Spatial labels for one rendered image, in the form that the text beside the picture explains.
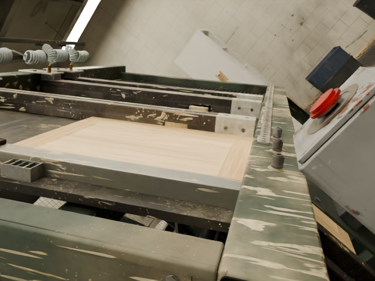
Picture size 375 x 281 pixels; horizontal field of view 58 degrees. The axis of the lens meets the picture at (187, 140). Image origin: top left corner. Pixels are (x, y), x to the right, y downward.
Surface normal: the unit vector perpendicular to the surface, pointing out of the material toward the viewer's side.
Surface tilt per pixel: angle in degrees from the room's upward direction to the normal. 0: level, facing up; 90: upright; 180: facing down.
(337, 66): 90
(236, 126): 90
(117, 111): 90
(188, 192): 90
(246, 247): 56
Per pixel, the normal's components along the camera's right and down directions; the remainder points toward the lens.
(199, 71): -0.27, 0.27
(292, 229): 0.07, -0.96
